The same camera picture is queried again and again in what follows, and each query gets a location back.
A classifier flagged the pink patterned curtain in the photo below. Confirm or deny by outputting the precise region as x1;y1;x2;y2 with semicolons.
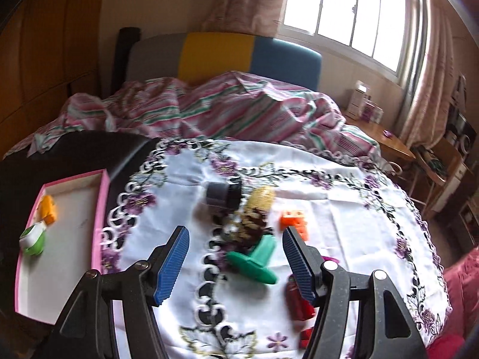
202;0;296;40
396;0;456;151

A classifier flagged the black and grey cylinder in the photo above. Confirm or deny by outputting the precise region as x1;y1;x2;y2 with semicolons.
204;179;243;210

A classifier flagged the wooden nightstand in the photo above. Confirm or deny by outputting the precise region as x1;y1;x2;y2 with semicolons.
343;114;417;196

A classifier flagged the window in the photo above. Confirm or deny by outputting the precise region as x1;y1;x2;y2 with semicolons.
279;0;411;83

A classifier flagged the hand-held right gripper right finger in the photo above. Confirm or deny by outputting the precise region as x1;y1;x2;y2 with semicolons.
281;226;429;359

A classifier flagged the pink striped blanket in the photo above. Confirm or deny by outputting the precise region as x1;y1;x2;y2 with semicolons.
4;70;382;166

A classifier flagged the orange toy block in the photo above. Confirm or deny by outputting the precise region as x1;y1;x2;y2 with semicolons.
279;211;310;241

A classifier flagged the pink cushion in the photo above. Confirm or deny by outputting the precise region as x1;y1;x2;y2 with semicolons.
427;247;479;359

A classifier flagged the orange plastic toy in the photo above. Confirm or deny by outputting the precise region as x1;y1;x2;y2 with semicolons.
40;194;59;226

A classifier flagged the black bed post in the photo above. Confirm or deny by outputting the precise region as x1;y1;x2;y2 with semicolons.
112;27;141;95

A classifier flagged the purple and white box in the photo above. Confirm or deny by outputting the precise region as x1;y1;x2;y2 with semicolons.
361;99;386;124

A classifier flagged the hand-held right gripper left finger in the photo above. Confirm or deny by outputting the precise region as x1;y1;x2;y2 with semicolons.
48;225;191;359

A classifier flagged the red bottle with magenta cap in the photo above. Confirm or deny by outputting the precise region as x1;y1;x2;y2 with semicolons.
286;255;339;321

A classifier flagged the green plastic holder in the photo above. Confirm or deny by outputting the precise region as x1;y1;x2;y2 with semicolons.
225;234;278;286

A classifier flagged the white embroidered tablecloth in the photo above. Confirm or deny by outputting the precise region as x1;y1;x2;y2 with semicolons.
100;138;454;359

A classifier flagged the wooden wardrobe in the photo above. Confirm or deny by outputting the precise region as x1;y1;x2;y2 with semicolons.
0;0;110;159

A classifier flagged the black table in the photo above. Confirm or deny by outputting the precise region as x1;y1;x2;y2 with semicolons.
0;132;161;345

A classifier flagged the pink shallow box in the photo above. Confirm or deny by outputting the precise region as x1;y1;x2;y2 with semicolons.
14;169;130;359

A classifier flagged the grey yellow blue headboard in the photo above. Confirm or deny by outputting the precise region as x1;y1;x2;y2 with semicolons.
125;32;323;93

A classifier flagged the green and white round case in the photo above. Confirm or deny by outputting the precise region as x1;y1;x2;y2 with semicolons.
19;221;48;257

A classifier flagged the small red plastic piece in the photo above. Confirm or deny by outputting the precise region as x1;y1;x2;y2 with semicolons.
298;327;316;349

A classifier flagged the brown pine cone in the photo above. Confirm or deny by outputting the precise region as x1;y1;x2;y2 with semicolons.
224;207;276;250

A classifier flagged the wooden desk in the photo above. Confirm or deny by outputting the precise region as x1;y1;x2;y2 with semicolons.
411;135;477;218

